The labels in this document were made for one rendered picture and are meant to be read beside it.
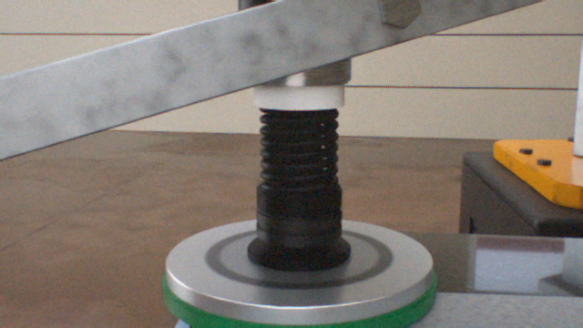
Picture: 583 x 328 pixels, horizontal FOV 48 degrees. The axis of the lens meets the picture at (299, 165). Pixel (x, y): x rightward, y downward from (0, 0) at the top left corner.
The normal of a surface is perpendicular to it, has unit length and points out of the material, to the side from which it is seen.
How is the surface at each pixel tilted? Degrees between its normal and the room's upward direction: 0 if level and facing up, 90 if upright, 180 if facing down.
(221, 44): 90
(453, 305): 0
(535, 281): 0
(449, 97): 90
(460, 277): 0
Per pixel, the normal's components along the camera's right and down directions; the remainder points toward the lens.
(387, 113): -0.16, 0.20
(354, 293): 0.00, -0.98
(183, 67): 0.20, 0.20
